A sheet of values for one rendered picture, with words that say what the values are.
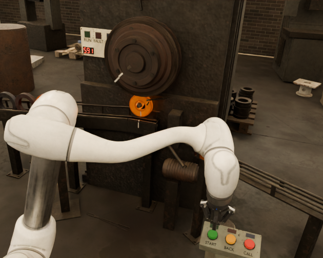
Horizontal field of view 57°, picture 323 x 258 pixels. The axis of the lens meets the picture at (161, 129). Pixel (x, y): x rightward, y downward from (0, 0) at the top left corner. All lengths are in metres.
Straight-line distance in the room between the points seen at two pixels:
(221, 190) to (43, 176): 0.61
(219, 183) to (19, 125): 0.59
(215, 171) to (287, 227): 1.58
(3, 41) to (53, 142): 3.65
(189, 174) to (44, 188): 0.96
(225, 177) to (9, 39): 3.86
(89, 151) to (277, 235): 1.73
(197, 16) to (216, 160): 1.12
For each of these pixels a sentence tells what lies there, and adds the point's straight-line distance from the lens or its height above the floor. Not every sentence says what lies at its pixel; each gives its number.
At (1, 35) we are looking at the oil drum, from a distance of 4.43.
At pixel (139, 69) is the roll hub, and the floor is 1.08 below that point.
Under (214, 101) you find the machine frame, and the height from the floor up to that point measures 0.87.
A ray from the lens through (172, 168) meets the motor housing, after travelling 1.86.
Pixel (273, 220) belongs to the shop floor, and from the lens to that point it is 2.45.
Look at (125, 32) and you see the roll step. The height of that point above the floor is 1.26.
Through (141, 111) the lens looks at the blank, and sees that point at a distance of 1.95.
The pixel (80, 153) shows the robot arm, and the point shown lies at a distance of 0.86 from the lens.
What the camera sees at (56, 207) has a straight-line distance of 2.40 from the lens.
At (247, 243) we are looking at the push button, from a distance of 1.34.
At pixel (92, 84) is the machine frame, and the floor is 0.87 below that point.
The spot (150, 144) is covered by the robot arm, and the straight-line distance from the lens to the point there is 0.92.
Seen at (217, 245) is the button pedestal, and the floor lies 0.59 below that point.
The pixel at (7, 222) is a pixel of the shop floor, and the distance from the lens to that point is 2.39.
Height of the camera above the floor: 1.54
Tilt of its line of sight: 26 degrees down
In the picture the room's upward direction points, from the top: 3 degrees clockwise
